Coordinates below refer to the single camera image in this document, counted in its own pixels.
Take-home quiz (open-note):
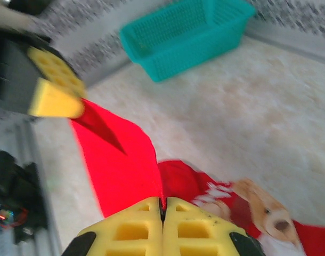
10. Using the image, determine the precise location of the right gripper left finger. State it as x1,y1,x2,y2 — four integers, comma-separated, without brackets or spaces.
79,196,164,256

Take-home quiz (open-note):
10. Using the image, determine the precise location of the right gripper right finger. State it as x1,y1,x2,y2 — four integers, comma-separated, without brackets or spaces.
163,197,247,256

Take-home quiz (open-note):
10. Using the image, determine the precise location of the red bear print t-shirt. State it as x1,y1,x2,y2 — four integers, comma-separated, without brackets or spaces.
69,97,325,256

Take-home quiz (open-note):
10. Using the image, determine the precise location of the small circuit board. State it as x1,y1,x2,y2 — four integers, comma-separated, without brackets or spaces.
0,206,29,233

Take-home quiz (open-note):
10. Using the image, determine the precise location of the teal plastic basket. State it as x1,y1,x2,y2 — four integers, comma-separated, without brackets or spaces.
118,0,258,83

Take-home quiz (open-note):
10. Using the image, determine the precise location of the aluminium back beam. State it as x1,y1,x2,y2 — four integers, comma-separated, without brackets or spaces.
243,26,325,66

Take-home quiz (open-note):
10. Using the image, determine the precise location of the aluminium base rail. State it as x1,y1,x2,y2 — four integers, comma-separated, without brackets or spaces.
14,117,62,256

